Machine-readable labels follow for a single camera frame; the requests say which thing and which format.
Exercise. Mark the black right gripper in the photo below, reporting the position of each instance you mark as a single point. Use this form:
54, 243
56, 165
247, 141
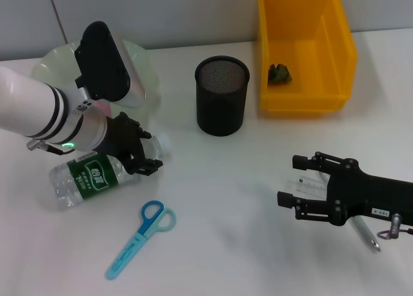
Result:
371, 196

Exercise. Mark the yellow plastic bin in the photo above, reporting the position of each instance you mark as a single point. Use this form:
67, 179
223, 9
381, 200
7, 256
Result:
290, 35

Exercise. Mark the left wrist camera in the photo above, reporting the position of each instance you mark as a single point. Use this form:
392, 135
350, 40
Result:
103, 64

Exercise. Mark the translucent green fruit plate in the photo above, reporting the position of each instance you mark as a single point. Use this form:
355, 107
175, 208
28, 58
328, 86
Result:
142, 60

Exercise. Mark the black mesh pen holder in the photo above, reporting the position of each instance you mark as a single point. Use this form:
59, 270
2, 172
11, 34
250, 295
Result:
219, 115

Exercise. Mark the clear plastic ruler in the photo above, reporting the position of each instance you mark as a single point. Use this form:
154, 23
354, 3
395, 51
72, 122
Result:
309, 186

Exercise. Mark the green plastic wrapper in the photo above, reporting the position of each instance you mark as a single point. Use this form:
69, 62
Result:
279, 73

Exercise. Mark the clear green-label water bottle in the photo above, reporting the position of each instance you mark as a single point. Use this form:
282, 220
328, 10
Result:
93, 176

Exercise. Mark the silver white pen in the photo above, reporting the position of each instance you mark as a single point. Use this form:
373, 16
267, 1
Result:
364, 231

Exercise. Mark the blue scissors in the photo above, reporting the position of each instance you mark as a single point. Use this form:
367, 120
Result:
129, 247

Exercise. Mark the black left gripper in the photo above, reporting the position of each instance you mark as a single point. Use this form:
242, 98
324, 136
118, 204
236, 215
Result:
122, 138

